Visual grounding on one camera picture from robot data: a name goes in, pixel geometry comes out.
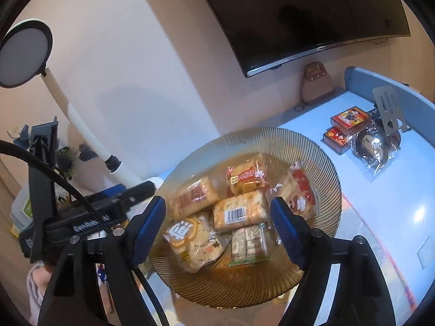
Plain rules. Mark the green edged text packet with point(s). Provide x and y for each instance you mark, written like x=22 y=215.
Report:
x=249 y=244

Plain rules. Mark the red label cake packet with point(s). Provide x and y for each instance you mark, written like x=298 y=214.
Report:
x=248 y=175

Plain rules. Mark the barcode brown pastry packet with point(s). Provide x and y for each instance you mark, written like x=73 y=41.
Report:
x=241 y=210

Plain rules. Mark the metal phone stand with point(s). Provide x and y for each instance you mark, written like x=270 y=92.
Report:
x=387 y=105

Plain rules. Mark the clear plastic bag dark item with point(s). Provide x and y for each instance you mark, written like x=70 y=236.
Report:
x=370 y=149

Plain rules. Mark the amber ribbed glass bowl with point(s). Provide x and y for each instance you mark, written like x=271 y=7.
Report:
x=244 y=285

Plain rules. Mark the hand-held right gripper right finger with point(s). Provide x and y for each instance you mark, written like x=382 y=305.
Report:
x=285 y=224

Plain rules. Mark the white desk lamp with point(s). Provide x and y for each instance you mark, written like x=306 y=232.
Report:
x=25 y=54

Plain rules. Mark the black television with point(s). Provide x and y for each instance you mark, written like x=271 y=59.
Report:
x=289 y=17

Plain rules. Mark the person's left forearm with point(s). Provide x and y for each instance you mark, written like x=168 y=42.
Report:
x=35 y=295

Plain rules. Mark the brown wall holder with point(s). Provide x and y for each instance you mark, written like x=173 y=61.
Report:
x=317 y=85

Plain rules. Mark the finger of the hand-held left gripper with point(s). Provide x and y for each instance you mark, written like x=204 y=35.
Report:
x=136 y=193

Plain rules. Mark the red print bread packet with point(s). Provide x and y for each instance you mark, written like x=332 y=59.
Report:
x=193 y=197

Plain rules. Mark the red playing card box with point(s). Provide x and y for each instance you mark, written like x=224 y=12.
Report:
x=350 y=120
x=338 y=141

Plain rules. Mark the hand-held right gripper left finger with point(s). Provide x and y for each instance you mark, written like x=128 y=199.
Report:
x=149 y=224

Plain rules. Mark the blue desk side board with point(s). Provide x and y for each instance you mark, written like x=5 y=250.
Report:
x=367 y=81

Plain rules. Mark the artificial flower bouquet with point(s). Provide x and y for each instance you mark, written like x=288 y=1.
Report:
x=85 y=152

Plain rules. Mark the orange print round biscuit packet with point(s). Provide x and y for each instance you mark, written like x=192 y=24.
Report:
x=193 y=244

